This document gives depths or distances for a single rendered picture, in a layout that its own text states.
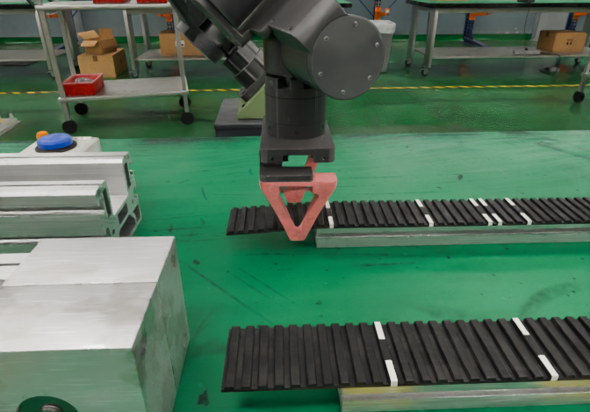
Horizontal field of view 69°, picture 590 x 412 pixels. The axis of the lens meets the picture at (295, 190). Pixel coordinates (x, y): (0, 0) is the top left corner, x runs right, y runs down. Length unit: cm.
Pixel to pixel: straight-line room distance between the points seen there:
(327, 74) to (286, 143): 10
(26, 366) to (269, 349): 14
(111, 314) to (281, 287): 19
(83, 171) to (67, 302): 25
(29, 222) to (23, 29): 854
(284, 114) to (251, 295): 16
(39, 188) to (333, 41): 29
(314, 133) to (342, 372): 21
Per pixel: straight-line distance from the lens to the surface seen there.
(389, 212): 46
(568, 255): 52
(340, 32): 30
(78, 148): 61
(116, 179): 49
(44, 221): 45
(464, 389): 32
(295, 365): 29
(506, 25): 900
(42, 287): 29
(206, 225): 50
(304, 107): 38
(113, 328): 25
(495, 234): 50
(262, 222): 44
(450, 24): 857
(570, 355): 35
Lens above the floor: 103
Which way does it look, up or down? 27 degrees down
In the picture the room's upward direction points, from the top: straight up
